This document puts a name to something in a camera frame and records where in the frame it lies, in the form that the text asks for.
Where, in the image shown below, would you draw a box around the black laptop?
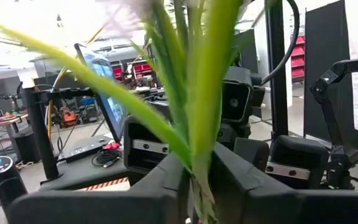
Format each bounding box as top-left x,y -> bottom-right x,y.
61,134 -> 113,164

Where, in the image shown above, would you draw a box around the black articulated stand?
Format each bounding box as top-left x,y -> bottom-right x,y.
310,57 -> 358,190

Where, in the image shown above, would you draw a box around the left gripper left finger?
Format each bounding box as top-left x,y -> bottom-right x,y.
7,154 -> 191,224

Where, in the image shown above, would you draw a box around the black stand post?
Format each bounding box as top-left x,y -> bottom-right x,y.
20,88 -> 63,184

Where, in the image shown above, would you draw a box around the tilted monitor with blue screen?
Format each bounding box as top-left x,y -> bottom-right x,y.
74,42 -> 129,143

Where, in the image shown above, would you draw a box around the orange black hazard tape strip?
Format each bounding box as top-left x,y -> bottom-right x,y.
75,176 -> 131,192

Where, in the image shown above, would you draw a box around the white spotted artificial flower bunch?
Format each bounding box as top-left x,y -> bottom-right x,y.
0,0 -> 260,224

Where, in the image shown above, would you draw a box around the dark grey desk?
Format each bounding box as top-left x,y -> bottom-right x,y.
38,133 -> 132,191

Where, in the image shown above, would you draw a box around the black vertical frame post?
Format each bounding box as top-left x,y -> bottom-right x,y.
264,0 -> 289,141

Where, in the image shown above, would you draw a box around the coiled black cable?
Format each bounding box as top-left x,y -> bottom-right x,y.
91,148 -> 121,169

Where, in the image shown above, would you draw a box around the red storage bins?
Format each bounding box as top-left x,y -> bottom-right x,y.
290,35 -> 306,83
112,62 -> 155,82

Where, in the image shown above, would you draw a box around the thick black cable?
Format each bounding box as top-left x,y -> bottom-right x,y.
259,0 -> 301,85

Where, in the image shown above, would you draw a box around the black partition panel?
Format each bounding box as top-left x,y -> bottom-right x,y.
303,0 -> 358,159

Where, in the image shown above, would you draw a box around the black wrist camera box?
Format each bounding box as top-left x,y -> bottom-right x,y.
221,66 -> 267,125

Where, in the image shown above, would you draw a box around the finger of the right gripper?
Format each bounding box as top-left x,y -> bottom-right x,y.
265,135 -> 331,190
122,115 -> 175,185

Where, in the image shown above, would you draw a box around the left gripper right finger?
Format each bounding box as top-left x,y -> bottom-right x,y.
211,142 -> 358,224

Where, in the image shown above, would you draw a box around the orange power tool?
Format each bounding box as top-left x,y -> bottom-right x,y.
59,105 -> 78,127

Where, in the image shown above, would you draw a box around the black tower fan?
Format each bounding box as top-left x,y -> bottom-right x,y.
0,155 -> 28,220

